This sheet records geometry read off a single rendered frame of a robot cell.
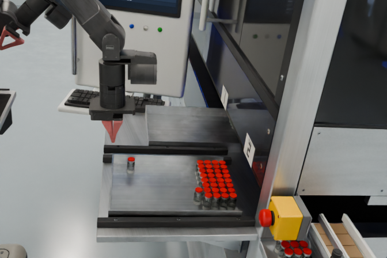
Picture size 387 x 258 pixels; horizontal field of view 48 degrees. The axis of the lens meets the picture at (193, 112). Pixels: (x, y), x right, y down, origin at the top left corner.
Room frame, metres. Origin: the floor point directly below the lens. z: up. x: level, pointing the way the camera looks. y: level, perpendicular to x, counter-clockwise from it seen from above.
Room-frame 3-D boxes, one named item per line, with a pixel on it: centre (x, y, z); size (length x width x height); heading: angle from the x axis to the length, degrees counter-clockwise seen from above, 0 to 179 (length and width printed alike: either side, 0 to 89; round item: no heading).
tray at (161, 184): (0.99, 0.03, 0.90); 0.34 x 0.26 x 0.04; 101
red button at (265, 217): (0.78, -0.20, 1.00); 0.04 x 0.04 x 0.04; 11
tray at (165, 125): (1.34, -0.01, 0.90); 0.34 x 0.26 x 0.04; 101
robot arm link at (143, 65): (0.90, 0.15, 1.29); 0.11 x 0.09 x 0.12; 100
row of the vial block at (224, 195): (1.01, -0.10, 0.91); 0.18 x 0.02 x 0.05; 10
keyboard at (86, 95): (1.63, 0.33, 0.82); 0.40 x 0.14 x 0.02; 90
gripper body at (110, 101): (0.88, 0.19, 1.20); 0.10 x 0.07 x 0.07; 100
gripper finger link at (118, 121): (0.88, 0.20, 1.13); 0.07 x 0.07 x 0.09; 10
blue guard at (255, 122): (1.85, -0.01, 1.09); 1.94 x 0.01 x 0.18; 11
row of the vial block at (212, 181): (1.01, -0.07, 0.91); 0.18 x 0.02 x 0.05; 10
